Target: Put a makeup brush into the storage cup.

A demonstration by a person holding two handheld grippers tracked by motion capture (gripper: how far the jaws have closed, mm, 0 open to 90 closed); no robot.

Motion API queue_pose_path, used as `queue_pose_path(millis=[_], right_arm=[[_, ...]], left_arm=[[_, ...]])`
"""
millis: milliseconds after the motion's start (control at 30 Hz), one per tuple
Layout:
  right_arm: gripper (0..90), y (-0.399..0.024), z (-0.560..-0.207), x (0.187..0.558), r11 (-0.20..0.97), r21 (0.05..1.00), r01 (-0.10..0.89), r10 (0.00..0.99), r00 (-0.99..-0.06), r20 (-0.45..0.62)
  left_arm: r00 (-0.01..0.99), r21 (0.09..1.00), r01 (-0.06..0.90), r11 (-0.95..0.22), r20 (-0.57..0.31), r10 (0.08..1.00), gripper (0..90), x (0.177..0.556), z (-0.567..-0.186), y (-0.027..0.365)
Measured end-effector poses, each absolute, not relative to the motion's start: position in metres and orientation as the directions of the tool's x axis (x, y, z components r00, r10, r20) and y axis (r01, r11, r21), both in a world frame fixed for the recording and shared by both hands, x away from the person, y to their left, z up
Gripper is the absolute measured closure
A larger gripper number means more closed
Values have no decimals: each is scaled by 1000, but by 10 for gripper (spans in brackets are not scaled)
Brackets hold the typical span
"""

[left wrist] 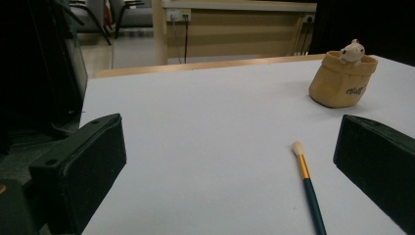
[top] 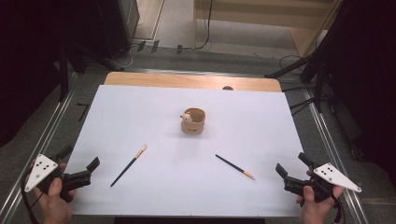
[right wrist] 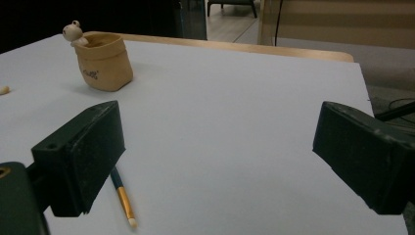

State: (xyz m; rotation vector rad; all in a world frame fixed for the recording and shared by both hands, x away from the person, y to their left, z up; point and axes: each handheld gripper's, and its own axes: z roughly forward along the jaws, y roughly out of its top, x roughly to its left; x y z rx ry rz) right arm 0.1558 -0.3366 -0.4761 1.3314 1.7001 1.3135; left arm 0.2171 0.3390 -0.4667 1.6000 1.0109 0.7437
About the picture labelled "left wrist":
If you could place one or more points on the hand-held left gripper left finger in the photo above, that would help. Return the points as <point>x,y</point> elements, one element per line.
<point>84,169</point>

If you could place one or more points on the grey chair with black frame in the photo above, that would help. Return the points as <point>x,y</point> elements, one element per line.
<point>88,13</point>
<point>137,16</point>

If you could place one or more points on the tan pen holder with figurine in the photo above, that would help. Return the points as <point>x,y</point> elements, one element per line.
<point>339,88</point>

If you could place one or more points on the dark curtain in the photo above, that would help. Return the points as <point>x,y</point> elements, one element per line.
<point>365,26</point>

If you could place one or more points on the white wall socket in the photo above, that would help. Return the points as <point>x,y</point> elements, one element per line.
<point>309,18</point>
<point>178,14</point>

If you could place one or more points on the wooden table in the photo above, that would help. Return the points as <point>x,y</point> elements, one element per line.
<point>195,66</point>

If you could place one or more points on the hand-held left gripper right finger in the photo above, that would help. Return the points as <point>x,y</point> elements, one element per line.
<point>375,163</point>

